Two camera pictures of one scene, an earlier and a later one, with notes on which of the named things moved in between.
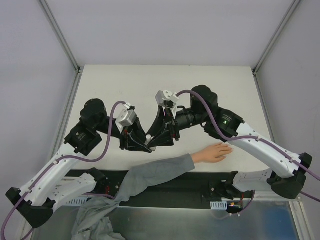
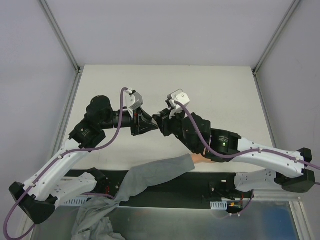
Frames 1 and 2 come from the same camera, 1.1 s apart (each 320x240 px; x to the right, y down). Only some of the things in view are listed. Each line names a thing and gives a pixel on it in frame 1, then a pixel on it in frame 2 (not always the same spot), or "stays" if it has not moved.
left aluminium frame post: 79,69 stays
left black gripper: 125,137 to 135,121
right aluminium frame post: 270,43 stays
